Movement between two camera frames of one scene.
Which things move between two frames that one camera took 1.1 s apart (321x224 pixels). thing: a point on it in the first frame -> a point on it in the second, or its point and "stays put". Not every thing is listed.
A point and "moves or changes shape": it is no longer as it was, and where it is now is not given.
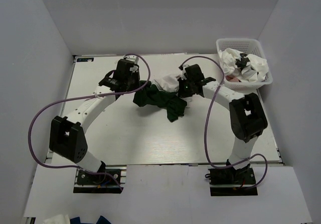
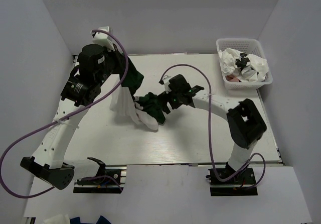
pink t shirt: x=232 y=79 stays put
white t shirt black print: x=246 y=68 stays put
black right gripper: x=182 y=93 -> x=165 y=97
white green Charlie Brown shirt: x=163 y=92 moves or changes shape
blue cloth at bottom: x=102 y=220 stays put
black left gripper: x=136 y=74 -> x=111 y=53
